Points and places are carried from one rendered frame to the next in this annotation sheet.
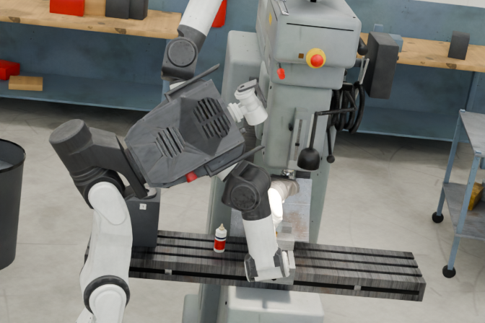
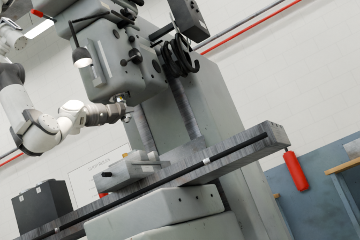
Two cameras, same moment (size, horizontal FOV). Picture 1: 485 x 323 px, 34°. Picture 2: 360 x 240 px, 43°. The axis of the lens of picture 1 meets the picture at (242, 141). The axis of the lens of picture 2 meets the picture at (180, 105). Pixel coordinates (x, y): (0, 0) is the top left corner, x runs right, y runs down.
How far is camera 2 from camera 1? 2.34 m
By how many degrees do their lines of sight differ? 45
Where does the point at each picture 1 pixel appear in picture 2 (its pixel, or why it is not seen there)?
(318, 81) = (83, 13)
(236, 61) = not seen: hidden behind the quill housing
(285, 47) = not seen: outside the picture
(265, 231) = (9, 95)
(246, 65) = not seen: hidden behind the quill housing
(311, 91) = (89, 27)
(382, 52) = not seen: outside the picture
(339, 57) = not seen: outside the picture
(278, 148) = (89, 81)
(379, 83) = (180, 19)
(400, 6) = not seen: outside the picture
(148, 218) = (45, 198)
